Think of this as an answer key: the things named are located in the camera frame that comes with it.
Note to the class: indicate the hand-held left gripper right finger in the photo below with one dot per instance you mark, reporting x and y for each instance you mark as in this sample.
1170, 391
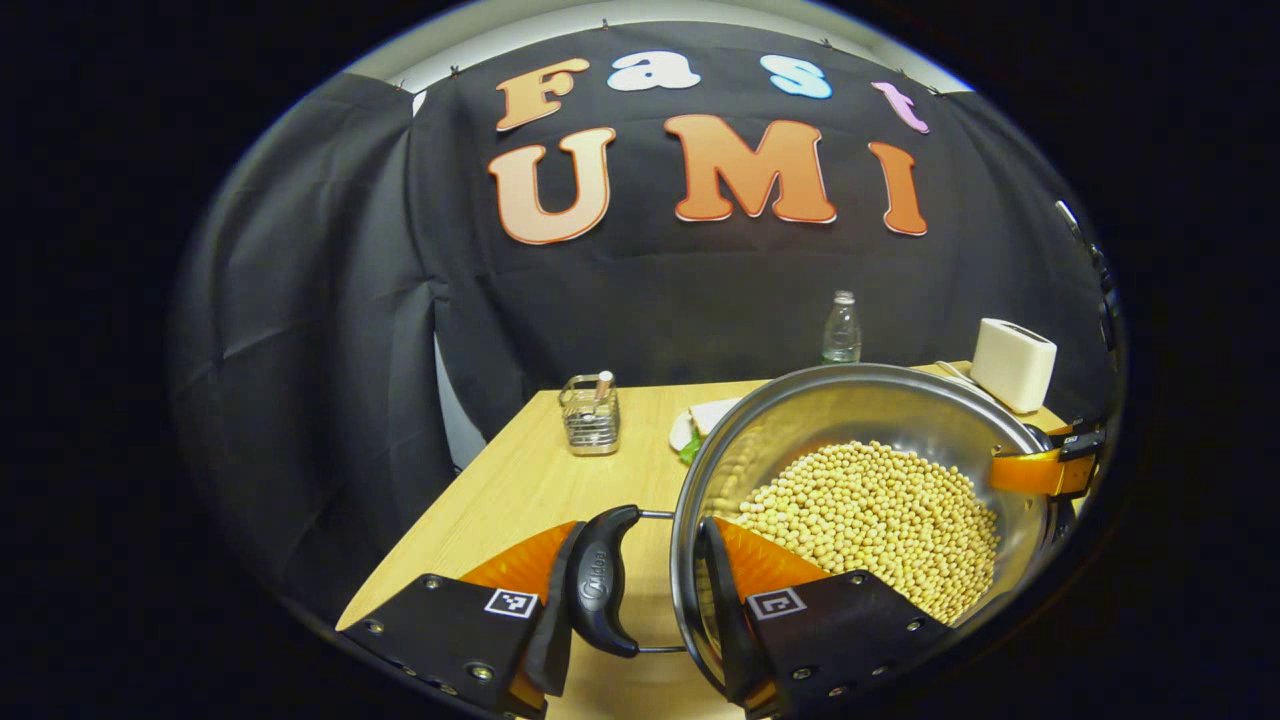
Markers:
725, 620

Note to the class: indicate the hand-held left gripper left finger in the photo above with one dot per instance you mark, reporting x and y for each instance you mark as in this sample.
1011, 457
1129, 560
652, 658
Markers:
550, 650

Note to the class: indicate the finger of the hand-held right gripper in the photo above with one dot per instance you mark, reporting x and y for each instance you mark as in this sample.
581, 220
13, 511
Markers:
1030, 470

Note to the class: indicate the white toaster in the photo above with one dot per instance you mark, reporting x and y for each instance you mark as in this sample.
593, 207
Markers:
1013, 365

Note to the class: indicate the pile of soybeans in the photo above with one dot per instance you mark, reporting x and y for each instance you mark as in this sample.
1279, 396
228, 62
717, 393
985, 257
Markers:
880, 520

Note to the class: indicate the toy sandwich with lettuce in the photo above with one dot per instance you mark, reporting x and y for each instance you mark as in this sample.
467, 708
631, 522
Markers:
710, 415

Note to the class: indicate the clear plastic water bottle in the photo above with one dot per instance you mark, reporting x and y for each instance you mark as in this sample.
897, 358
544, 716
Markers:
841, 335

